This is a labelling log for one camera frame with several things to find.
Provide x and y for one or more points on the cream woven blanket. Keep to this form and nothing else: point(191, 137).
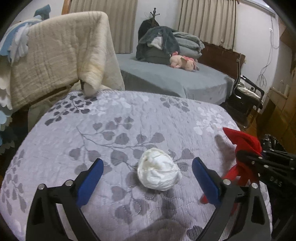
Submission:
point(60, 58)

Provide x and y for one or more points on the grey-blue fleece jacket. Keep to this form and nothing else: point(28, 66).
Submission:
point(159, 37)

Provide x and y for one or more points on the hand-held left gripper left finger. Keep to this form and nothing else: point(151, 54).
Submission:
point(90, 178)

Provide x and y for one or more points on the pink plush toy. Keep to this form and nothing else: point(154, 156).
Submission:
point(182, 61)

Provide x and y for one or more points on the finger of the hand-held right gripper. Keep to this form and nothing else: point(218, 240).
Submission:
point(252, 162)
point(282, 155)

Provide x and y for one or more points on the dark wooden headboard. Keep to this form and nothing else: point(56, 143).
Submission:
point(222, 58)

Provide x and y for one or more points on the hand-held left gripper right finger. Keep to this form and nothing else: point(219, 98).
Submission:
point(205, 183)

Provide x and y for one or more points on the black metal chair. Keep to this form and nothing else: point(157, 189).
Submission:
point(245, 99)

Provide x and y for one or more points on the narrow beige curtain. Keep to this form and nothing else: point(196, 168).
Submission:
point(208, 20)

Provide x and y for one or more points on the wooden coat rack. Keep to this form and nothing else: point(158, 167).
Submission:
point(153, 16)

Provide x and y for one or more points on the bed with blue sheet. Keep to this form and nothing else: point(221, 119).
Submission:
point(166, 76)

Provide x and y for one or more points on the olive cloth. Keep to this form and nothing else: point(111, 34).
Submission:
point(46, 109)

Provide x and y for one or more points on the red cloth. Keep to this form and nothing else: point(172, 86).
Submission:
point(245, 141)

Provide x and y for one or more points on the dark grey pillow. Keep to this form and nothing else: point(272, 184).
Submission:
point(157, 58)

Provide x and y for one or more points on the wooden cabinet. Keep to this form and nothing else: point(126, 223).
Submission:
point(277, 111)

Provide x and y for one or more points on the light blue scalloped cloth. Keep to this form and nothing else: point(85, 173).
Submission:
point(16, 39)

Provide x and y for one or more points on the teal blue garment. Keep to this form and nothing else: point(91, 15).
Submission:
point(44, 10)

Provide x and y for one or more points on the folded grey-blue bedding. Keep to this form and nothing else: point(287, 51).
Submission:
point(188, 44)

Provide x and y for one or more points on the black coat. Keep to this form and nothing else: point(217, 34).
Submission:
point(145, 29)

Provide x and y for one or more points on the grey floral bedspread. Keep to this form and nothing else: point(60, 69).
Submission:
point(115, 120)

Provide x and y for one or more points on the white bottle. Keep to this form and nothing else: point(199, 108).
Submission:
point(287, 90)

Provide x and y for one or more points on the wide beige curtain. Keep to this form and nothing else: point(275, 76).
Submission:
point(108, 23)

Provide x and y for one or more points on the white cloth ball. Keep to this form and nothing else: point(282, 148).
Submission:
point(159, 169)

